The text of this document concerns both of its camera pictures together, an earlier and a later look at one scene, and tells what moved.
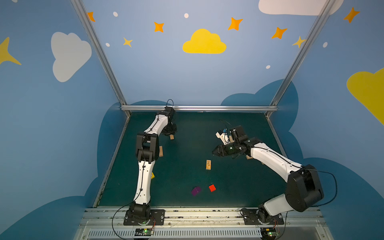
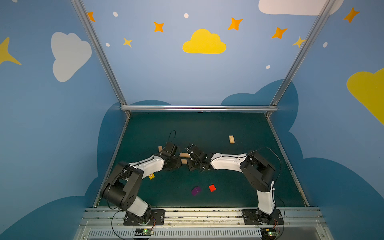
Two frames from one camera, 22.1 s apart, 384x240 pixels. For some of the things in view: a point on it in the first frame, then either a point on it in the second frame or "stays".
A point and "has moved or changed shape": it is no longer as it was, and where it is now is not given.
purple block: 195,190 stays
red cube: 212,188 stays
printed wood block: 208,164 has moved or changed shape
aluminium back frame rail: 200,107 stays
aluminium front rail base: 304,223 stays
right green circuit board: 268,233 stays
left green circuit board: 143,232 stays
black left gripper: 169,128 → 169,149
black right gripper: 224,149 → 194,152
